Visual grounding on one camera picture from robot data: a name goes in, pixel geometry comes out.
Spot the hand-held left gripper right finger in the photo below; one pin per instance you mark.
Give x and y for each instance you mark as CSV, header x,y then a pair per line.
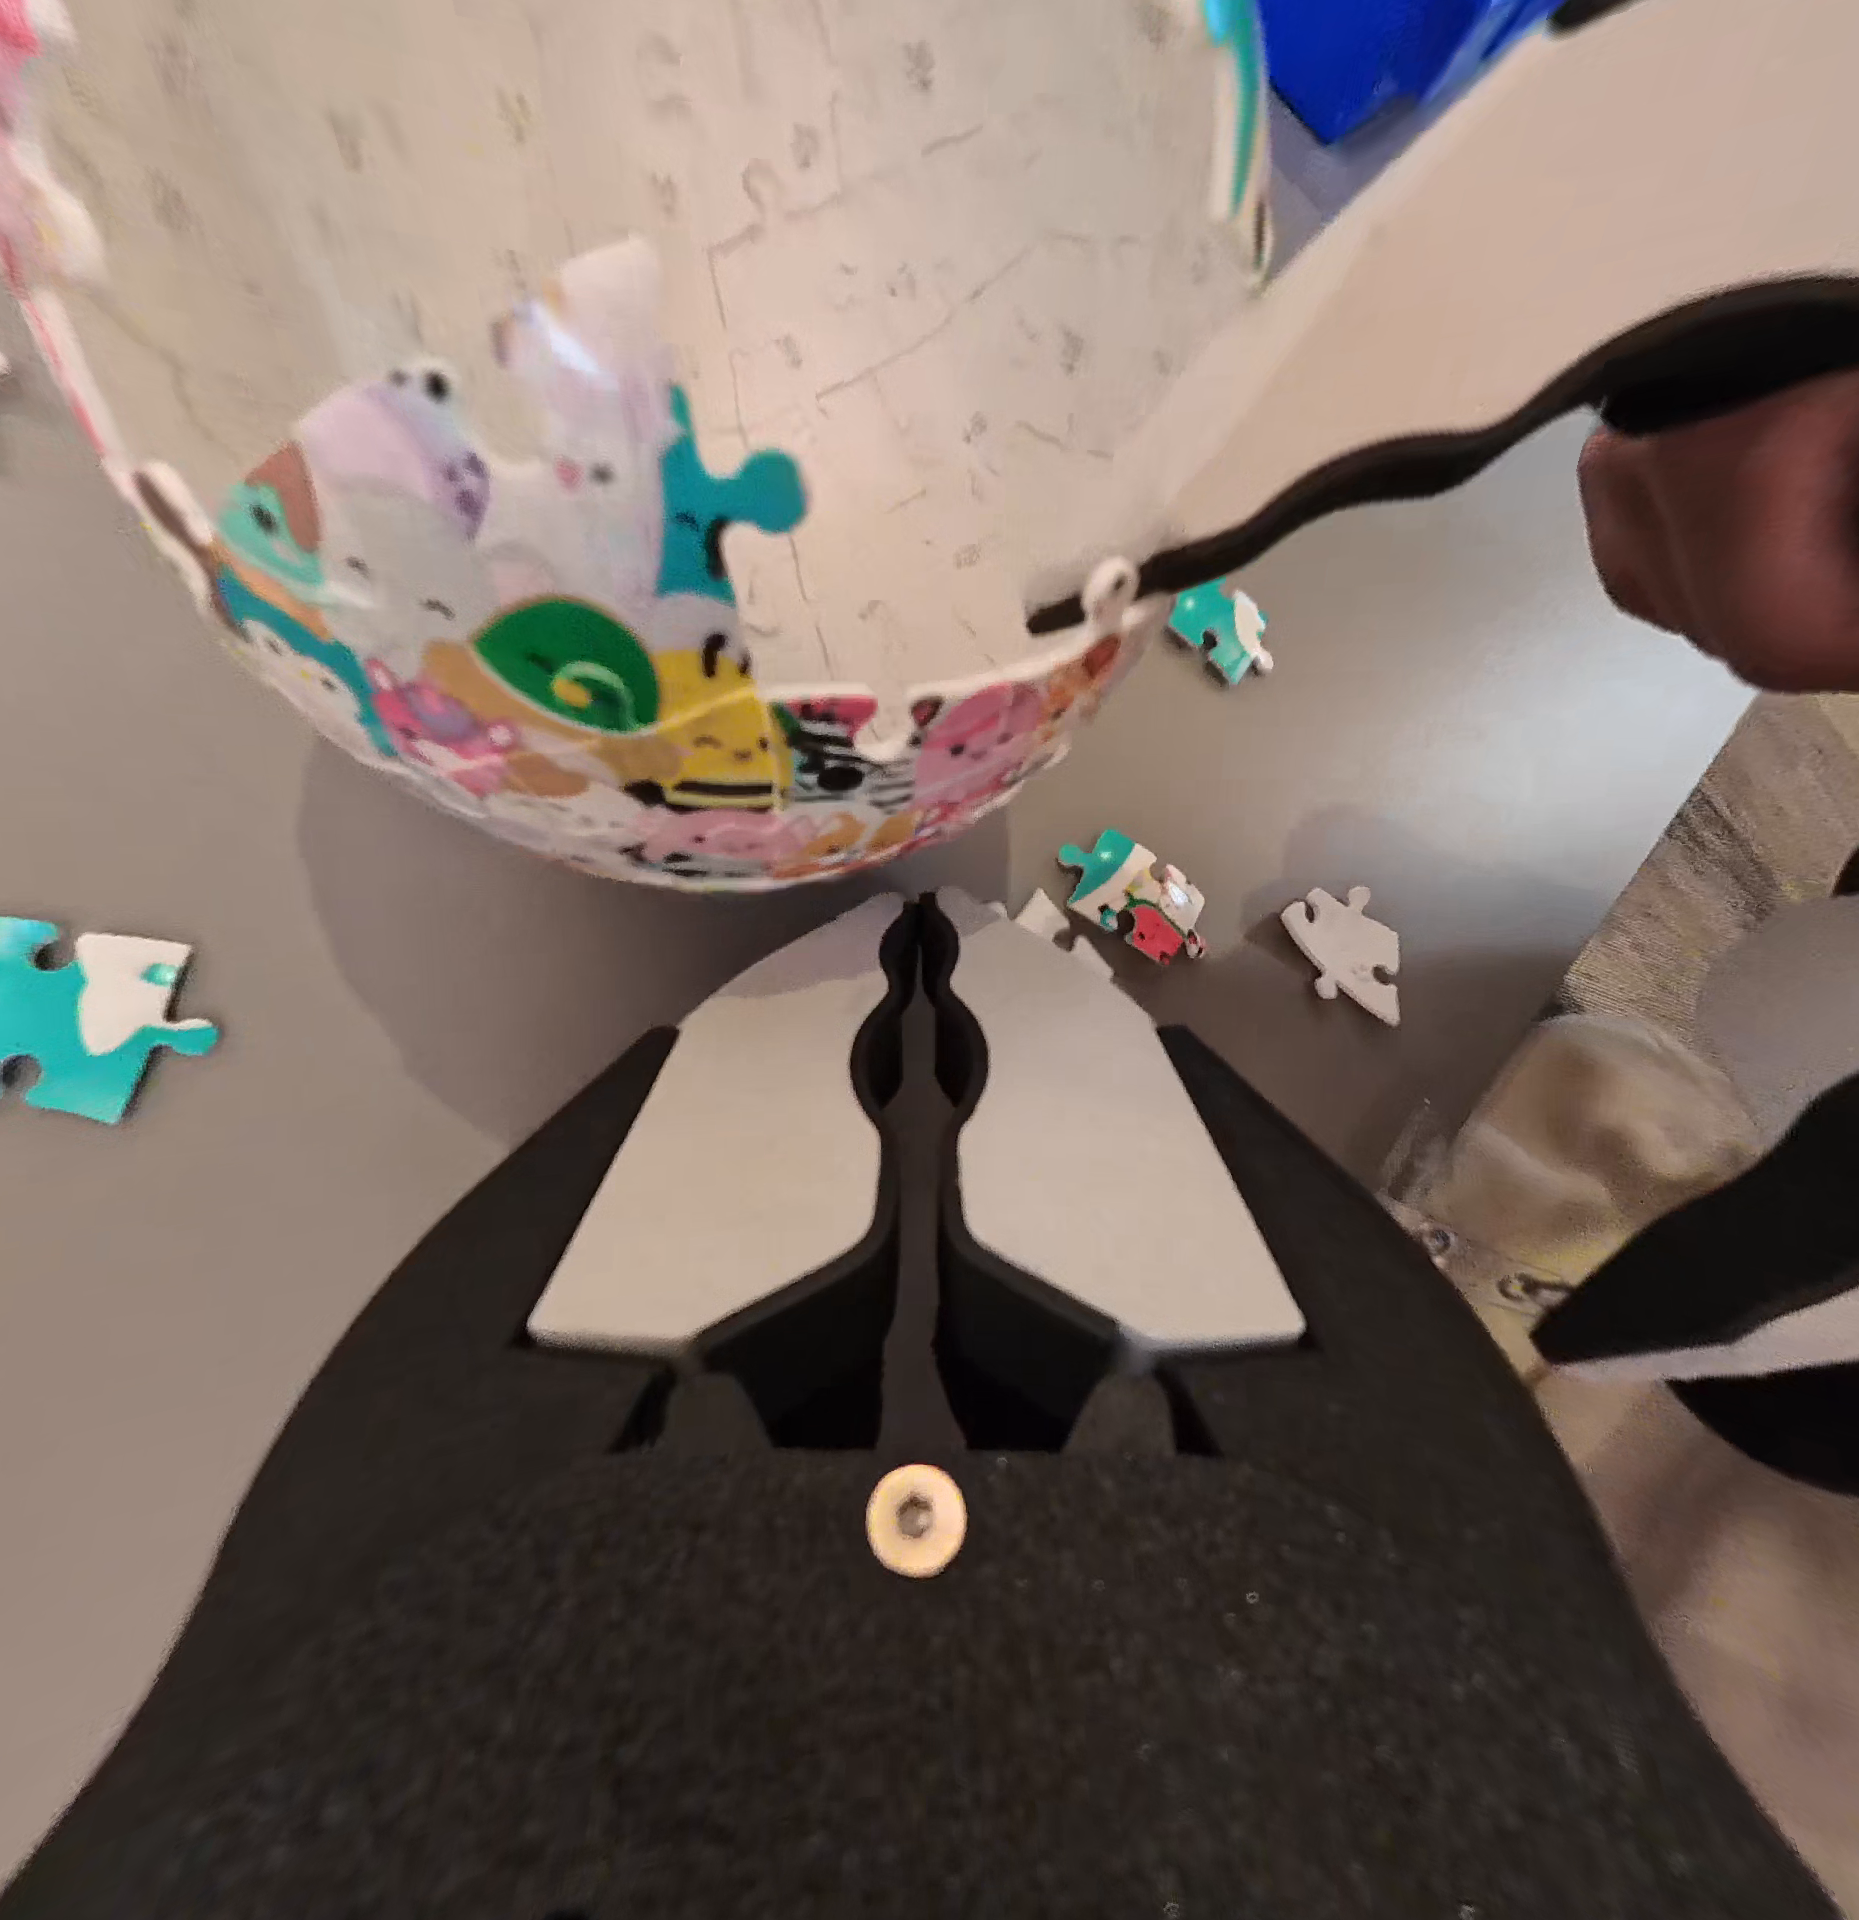
x,y
1109,1188

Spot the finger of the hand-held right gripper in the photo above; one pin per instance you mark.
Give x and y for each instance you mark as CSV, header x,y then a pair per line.
x,y
1546,241
1783,1246

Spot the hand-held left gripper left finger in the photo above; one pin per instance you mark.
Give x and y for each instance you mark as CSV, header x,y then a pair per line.
x,y
719,1174

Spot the colourful puzzle ball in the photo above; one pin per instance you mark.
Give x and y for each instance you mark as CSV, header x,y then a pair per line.
x,y
871,224

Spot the colourful puzzle piece red heart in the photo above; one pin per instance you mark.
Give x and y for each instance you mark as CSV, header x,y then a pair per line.
x,y
1137,901

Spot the small teal puzzle piece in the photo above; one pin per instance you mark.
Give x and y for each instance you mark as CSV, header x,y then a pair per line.
x,y
1220,630

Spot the teal joined puzzle pieces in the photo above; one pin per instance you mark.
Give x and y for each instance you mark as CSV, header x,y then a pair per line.
x,y
67,1024

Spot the person's right hand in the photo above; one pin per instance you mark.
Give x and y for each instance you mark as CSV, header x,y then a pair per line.
x,y
1754,542

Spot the blue plastic bin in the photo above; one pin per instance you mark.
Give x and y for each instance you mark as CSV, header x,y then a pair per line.
x,y
1382,61

